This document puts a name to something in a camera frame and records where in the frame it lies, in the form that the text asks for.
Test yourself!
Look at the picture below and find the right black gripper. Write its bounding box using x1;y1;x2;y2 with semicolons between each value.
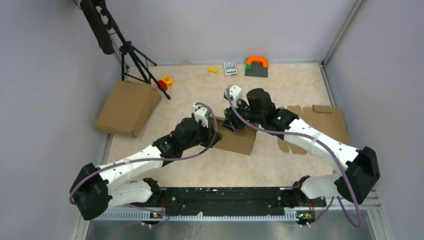
221;97;264;134

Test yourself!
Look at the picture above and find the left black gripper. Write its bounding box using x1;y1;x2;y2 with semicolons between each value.
182;119;222;151

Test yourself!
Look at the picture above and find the large cardboard box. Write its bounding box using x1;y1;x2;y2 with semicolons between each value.
213;116;257;156

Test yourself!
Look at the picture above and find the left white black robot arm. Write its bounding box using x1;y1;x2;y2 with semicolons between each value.
69;118;222;221

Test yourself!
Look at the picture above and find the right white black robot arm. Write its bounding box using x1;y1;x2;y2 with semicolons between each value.
223;85;381;206

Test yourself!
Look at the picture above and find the playing card deck box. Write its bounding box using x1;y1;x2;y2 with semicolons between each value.
223;61;238;76

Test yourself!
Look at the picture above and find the folded cardboard box left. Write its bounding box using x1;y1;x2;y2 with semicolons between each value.
94;81;162;138

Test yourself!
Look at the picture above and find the grey plate with orange arch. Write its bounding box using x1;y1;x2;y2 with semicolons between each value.
244;56;269;78

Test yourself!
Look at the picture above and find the red yellow toy block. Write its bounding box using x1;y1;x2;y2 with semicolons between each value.
158;75;174;91

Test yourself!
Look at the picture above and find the small yellow block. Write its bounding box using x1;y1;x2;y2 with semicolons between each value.
208;67;218;74

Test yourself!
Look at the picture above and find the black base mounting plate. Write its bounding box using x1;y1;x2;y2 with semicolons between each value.
129;186;327;219

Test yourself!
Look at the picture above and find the flat cardboard sheet right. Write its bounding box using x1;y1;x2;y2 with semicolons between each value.
287;105;352;145

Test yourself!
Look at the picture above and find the black tripod stand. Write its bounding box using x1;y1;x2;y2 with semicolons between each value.
76;0;171;100

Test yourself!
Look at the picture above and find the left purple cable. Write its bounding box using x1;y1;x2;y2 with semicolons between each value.
68;101;219;229

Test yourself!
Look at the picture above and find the purple cable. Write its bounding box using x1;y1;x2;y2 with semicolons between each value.
224;87;365;229
68;101;219;229

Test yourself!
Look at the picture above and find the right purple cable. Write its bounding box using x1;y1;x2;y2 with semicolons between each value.
224;87;365;229

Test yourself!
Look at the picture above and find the aluminium frame rail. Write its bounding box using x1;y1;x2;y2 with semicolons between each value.
71;203;393;240

